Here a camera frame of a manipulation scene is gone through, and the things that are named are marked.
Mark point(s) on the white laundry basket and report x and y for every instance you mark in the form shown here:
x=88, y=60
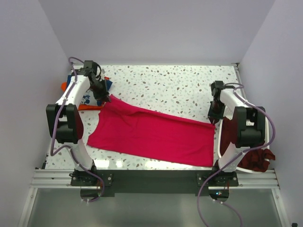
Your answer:
x=265, y=145

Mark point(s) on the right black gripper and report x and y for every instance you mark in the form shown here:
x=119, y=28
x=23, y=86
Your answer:
x=214, y=117

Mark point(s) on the dark red t shirt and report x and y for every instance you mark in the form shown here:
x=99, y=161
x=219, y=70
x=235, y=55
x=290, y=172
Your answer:
x=254, y=161

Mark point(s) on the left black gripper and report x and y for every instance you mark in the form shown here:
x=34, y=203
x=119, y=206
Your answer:
x=104, y=95

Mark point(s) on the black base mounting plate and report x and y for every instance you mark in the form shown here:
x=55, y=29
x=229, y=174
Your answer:
x=108, y=183

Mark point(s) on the pink t shirt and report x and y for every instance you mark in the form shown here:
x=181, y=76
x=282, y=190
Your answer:
x=132, y=130

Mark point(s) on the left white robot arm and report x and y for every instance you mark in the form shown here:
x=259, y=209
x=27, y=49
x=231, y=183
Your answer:
x=64, y=121

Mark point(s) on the folded blue t shirt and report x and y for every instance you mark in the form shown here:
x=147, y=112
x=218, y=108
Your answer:
x=86, y=90

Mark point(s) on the folded orange t shirt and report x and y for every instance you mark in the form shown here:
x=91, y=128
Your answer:
x=90, y=107

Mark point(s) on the silver aluminium frame rail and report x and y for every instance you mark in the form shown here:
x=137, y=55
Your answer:
x=59, y=178

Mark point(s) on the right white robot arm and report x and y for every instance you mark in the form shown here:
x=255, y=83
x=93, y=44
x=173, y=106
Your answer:
x=247, y=128

